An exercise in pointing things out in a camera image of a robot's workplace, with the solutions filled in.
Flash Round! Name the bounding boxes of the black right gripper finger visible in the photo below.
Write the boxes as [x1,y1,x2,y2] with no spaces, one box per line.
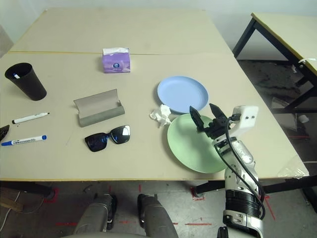
[190,106,205,131]
[210,103,228,121]

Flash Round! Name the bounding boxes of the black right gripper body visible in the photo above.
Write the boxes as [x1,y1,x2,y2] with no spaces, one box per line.
[198,116,235,139]

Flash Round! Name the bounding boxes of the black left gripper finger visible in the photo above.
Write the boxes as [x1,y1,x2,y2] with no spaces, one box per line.
[0,124,10,141]

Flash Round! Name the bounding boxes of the green plate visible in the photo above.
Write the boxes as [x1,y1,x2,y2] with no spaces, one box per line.
[167,114,227,174]

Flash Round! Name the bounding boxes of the white tissue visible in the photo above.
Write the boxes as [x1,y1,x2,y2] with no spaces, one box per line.
[149,104,172,128]

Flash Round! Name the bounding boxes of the black sunglasses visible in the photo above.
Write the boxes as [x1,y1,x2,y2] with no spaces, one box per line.
[84,124,131,153]

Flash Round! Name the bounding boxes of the grey glasses case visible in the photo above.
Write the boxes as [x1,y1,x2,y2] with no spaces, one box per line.
[73,89,125,128]

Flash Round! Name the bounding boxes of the white marker blue cap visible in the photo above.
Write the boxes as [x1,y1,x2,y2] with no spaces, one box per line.
[0,135,48,147]

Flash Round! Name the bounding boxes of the white marker black tip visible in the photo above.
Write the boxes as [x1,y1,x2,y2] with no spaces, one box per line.
[11,112,50,124]

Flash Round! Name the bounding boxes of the black plastic cup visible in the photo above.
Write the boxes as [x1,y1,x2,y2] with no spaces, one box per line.
[4,62,48,101]

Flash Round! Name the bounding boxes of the black table leg beam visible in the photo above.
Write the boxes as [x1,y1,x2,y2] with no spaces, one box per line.
[194,171,317,199]
[0,182,54,199]

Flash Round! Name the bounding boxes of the wooden block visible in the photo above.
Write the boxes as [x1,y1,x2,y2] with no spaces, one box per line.
[0,195,24,211]

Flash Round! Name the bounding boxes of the clear plastic film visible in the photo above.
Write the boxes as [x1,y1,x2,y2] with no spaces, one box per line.
[277,155,310,179]

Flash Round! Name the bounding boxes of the purple tissue pack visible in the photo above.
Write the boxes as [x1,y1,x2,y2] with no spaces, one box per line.
[102,47,131,74]

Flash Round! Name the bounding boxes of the grey robot right leg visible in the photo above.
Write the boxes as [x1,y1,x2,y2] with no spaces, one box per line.
[137,193,179,238]

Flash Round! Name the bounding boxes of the grey robot leg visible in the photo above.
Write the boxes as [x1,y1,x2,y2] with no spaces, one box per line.
[137,193,179,238]
[73,193,118,235]

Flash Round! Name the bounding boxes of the grey robot left leg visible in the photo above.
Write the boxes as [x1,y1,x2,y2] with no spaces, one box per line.
[73,193,118,235]

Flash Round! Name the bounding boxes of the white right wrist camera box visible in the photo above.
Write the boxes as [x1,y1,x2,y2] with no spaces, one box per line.
[227,105,259,139]

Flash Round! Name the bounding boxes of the white floor cable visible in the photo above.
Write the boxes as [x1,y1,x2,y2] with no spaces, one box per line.
[0,190,43,215]

